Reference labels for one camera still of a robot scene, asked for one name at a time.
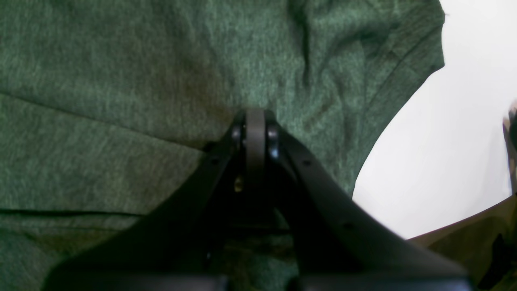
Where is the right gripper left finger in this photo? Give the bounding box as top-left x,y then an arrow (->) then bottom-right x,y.
44,109 -> 266,291

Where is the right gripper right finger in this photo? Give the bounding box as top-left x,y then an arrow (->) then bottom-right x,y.
265,110 -> 473,291

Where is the dark green t-shirt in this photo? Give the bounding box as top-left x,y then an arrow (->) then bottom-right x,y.
0,0 -> 445,291

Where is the black gold-dotted cup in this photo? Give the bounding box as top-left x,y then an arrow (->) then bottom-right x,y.
502,100 -> 517,195

